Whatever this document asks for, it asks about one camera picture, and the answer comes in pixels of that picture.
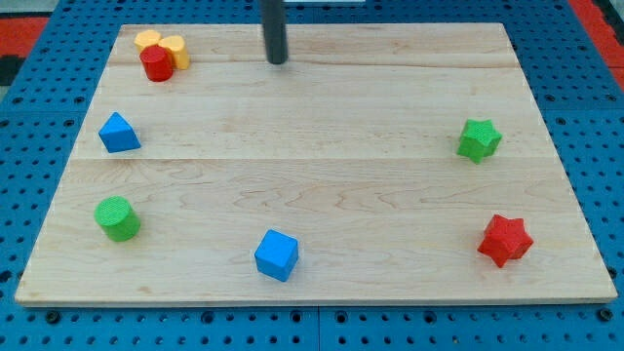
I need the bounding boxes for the blue triangular prism block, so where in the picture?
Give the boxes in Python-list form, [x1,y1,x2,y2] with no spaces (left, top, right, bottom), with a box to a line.
[98,112,141,153]

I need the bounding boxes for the dark grey cylindrical pointer rod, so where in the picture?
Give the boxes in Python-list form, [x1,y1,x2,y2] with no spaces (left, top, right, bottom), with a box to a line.
[259,0,289,65]

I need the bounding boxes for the green star block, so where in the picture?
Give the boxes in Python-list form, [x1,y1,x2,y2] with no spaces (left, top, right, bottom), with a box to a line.
[456,119,502,164]

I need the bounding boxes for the red cylinder block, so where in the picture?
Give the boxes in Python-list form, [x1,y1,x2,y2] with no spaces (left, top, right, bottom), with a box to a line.
[139,46,174,82]

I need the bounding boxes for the blue cube block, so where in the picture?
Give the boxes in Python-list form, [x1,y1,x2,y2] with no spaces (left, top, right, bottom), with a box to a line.
[254,229,298,282]

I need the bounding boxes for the red star block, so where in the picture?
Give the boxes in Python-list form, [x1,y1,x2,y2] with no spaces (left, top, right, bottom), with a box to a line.
[477,214,533,268]

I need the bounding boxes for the yellow heart block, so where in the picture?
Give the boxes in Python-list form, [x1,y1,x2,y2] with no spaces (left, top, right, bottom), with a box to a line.
[134,29,190,69]

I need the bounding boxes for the light wooden board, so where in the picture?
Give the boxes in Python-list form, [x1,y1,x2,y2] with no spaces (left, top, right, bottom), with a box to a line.
[15,22,617,307]

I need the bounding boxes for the green cylinder block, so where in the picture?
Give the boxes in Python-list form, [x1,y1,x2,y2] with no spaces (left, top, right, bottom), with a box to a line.
[94,196,140,242]

